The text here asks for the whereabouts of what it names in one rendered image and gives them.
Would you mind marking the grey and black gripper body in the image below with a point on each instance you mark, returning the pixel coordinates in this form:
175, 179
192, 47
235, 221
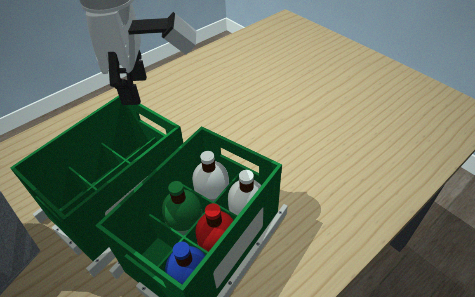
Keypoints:
108, 30

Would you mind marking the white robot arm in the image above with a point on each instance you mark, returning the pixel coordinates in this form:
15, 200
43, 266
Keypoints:
174, 29

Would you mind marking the green plastic bottle crate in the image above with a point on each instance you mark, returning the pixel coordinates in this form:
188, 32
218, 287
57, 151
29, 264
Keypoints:
136, 232
79, 176

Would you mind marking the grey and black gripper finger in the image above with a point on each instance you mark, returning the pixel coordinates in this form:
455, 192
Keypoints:
138, 72
127, 90

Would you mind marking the white bottle with grey band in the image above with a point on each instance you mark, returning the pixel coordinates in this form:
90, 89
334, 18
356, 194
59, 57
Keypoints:
242, 191

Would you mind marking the blue bottle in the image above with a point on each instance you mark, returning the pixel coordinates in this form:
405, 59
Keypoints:
183, 260

